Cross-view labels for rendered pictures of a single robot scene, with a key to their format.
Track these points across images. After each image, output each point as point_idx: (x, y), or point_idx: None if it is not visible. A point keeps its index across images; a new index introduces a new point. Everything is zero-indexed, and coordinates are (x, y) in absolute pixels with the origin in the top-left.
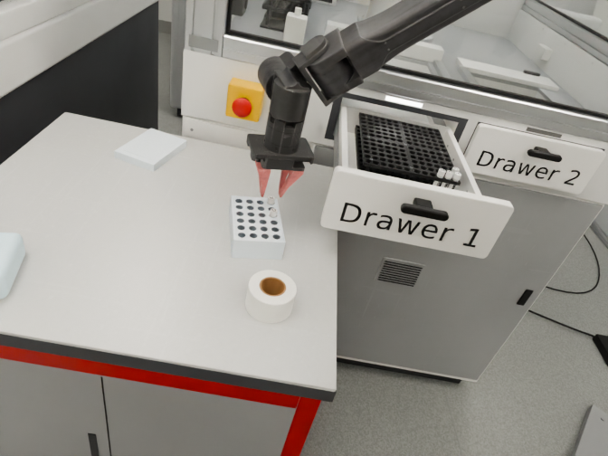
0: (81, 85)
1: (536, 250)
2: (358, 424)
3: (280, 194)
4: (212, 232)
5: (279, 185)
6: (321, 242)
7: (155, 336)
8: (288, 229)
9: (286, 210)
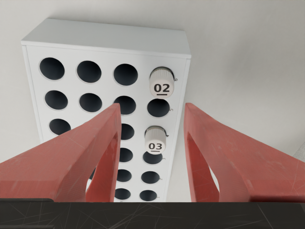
0: None
1: None
2: None
3: (184, 128)
4: (14, 102)
5: (189, 112)
6: (272, 135)
7: None
8: (207, 91)
9: (235, 2)
